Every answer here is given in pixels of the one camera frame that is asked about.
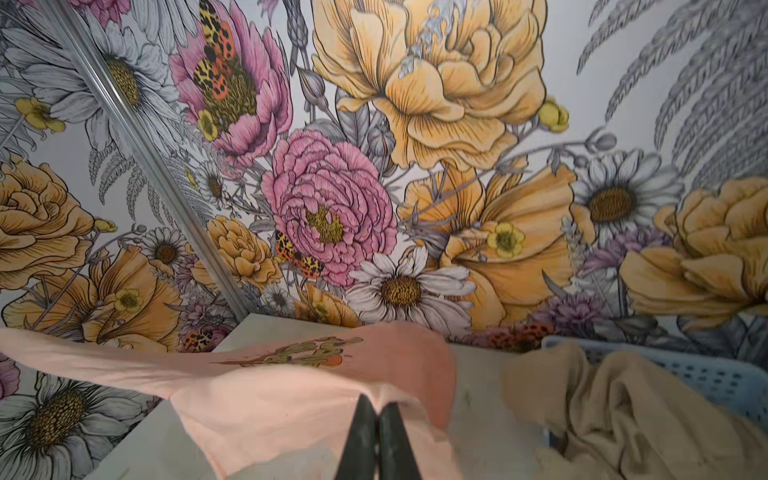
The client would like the left aluminium frame post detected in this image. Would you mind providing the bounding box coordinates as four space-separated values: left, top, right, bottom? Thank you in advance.
39 1 250 321

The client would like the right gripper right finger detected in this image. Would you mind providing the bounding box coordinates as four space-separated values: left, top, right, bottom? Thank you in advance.
378 403 422 480

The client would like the beige drawstring garment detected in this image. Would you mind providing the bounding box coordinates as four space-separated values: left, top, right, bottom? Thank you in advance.
502 343 767 479

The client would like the light blue plastic basket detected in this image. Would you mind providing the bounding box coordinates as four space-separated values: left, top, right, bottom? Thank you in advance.
572 338 767 431

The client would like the pink printed t-shirt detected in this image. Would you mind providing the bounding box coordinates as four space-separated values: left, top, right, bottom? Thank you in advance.
1 322 461 479

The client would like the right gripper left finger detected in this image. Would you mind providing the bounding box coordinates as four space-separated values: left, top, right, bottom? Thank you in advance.
334 394 378 480

